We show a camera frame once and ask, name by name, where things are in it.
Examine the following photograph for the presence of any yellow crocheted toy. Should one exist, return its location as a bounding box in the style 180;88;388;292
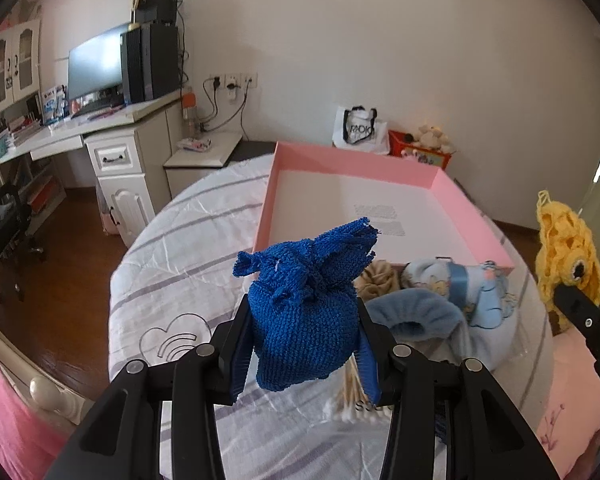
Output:
535;190;600;336

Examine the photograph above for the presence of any bag of cotton swabs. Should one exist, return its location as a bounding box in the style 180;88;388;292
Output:
324;356;392;424

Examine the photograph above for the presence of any light blue fleece cloth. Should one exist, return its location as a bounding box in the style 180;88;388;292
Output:
366;288;471;359

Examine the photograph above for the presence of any pale blue printed baby garment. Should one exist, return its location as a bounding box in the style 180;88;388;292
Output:
400;258;517;330

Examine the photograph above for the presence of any beige fabric scrunchie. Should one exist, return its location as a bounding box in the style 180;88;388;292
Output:
353;260;400;301

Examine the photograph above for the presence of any royal blue knitted pouch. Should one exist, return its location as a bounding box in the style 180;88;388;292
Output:
233;217;378;391

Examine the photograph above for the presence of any pink bedding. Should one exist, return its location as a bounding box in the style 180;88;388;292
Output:
0;370;67;479

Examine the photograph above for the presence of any white striped quilted cover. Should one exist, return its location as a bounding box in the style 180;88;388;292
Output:
109;155;554;479

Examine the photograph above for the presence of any black office chair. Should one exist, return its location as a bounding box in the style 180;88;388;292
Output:
0;183;46;302

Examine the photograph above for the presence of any cream plush toy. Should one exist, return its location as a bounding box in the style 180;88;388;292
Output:
413;125;455;154

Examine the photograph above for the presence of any pink shallow cardboard box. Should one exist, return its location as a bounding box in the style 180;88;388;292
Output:
253;143;515;272

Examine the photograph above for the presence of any red toy box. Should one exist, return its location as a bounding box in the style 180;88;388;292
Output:
388;130;452;170

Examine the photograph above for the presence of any white desk with drawers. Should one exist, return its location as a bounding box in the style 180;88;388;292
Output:
0;90;184;246

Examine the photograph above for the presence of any low white side cabinet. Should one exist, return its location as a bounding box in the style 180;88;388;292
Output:
163;132;242;198

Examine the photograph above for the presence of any white tote bag black print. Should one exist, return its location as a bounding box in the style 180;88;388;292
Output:
332;105;390;155

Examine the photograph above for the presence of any orange cap bottle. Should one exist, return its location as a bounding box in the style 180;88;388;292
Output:
181;86;198;138

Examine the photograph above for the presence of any black computer monitor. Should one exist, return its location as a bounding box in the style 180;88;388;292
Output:
68;24;129;101

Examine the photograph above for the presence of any white glass door cabinet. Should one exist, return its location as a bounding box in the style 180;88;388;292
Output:
0;20;41;113

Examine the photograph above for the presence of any black computer tower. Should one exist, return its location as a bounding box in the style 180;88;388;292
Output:
120;23;181;105

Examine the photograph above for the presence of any black box on tower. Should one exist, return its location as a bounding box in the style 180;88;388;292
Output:
132;0;178;25

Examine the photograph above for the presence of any wall power outlet strip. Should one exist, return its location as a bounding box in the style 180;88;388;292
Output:
209;73;258;90

